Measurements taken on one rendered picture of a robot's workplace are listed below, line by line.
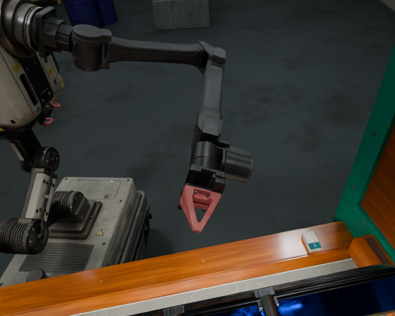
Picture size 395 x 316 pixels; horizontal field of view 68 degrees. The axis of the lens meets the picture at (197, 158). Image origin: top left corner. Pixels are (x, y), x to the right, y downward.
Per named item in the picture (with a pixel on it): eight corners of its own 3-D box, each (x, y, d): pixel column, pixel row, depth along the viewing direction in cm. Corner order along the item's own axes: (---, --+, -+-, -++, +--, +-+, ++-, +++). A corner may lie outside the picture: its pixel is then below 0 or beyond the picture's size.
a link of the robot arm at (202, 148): (189, 154, 65) (195, 135, 61) (219, 162, 66) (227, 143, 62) (185, 176, 60) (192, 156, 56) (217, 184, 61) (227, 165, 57)
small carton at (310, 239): (301, 236, 94) (302, 232, 93) (311, 234, 95) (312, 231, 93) (309, 252, 90) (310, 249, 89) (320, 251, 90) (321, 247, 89)
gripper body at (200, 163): (210, 214, 57) (211, 187, 63) (226, 179, 51) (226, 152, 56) (177, 207, 57) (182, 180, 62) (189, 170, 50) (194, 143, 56)
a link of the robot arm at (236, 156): (194, 145, 71) (204, 116, 65) (239, 157, 72) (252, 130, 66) (189, 181, 62) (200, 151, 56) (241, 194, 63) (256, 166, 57)
